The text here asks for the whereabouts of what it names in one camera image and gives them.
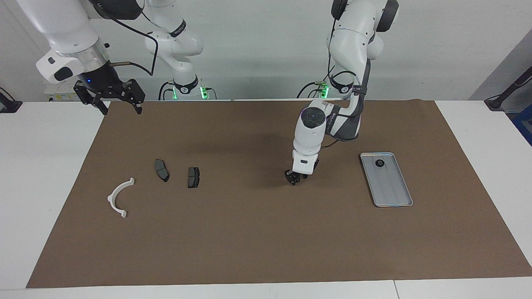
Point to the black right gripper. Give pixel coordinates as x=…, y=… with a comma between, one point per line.
x=106, y=85

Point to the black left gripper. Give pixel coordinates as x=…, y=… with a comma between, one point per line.
x=297, y=174

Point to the large black bearing gear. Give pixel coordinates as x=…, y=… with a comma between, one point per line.
x=379, y=163

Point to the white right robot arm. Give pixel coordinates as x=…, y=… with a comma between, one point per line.
x=62, y=25

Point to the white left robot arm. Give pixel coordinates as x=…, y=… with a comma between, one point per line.
x=353, y=41

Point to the silver metal tray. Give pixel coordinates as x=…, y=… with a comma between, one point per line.
x=388, y=187

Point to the white electrical box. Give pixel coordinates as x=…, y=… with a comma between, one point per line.
x=58, y=93

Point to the brown table mat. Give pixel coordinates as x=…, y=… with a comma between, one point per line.
x=249, y=241

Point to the long dark brake pad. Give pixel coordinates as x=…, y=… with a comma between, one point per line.
x=161, y=170

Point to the short dark brake pad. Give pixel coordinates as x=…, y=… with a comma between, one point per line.
x=193, y=177

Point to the black table clamp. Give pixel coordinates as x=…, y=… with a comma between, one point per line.
x=10, y=107

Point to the black angled stand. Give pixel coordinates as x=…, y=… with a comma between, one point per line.
x=496, y=103

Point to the blue crate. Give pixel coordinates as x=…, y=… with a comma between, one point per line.
x=525, y=124

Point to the white semicircular plastic bracket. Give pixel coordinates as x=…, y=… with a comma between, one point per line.
x=111, y=199

